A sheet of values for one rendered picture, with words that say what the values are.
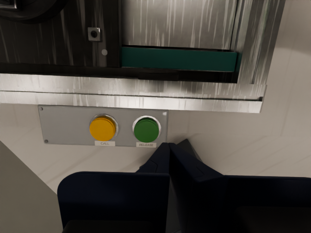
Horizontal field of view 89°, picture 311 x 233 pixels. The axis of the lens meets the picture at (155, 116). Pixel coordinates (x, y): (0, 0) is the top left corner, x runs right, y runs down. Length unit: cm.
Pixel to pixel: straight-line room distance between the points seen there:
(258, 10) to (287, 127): 29
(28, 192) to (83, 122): 172
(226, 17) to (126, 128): 24
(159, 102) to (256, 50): 16
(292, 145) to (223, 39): 32
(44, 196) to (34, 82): 169
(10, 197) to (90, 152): 173
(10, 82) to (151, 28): 23
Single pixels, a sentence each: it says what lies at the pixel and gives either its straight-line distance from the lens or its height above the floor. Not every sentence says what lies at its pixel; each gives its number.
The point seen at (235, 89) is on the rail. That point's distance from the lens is 28.
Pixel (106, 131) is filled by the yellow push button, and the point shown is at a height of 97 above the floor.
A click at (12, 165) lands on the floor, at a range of 189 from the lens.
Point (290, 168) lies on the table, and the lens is 55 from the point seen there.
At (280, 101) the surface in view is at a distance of 45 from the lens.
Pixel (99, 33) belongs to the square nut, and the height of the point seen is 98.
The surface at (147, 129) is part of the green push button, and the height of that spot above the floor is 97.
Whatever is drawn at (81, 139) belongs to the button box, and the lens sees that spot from 30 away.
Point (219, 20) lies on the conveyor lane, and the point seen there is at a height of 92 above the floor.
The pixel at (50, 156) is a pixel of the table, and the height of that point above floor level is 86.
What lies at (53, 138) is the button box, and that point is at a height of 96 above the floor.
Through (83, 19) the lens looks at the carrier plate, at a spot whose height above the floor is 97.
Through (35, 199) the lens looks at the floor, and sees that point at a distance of 200.
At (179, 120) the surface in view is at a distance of 37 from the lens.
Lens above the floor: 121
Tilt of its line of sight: 74 degrees down
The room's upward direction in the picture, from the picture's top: 178 degrees clockwise
